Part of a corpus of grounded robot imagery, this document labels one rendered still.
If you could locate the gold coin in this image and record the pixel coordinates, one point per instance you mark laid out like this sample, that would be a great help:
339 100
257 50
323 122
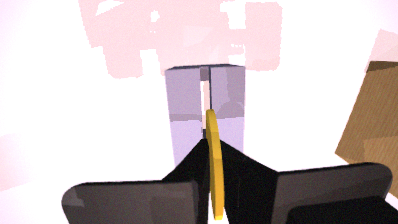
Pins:
216 165

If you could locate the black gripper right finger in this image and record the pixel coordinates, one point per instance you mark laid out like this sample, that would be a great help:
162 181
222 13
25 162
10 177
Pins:
256 194

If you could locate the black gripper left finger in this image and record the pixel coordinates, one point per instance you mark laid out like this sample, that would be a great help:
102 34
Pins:
181 197

